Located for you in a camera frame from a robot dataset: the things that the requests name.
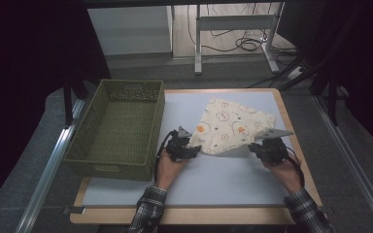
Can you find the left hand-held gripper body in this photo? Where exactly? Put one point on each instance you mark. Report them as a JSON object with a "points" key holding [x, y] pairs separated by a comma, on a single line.
{"points": [[178, 147]]}

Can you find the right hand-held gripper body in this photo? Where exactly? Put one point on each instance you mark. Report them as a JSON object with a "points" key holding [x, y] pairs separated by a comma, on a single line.
{"points": [[272, 150]]}

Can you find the cream printed cloth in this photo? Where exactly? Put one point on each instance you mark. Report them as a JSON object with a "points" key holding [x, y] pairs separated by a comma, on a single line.
{"points": [[231, 124]]}

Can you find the green woven plastic basket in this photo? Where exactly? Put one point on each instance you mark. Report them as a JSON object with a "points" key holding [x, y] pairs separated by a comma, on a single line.
{"points": [[119, 136]]}

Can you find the person's left hand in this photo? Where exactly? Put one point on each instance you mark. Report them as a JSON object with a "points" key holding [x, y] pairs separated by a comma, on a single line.
{"points": [[170, 170]]}

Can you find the person's right hand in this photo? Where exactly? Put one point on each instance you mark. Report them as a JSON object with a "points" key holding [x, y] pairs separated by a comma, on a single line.
{"points": [[285, 174]]}

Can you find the black metal stand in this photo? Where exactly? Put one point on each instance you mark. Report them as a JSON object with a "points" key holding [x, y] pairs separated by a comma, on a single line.
{"points": [[332, 97], [68, 103]]}

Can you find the white power strip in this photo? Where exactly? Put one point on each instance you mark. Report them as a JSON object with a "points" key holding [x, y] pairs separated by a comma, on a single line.
{"points": [[295, 73]]}

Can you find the white cabinet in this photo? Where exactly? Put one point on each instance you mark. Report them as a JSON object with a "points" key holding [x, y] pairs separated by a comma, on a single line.
{"points": [[129, 29]]}

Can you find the dark curtain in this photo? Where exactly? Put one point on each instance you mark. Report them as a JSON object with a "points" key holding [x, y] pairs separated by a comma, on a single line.
{"points": [[22, 81], [369, 64]]}

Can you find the white table board wooden frame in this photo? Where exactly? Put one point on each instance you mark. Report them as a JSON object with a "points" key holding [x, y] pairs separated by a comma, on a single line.
{"points": [[213, 178]]}

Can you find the aluminium rail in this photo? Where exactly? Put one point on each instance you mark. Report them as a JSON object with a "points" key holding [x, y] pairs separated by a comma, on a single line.
{"points": [[353, 165], [50, 171]]}

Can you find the white metal desk frame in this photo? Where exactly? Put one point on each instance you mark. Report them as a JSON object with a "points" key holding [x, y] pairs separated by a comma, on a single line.
{"points": [[236, 22]]}

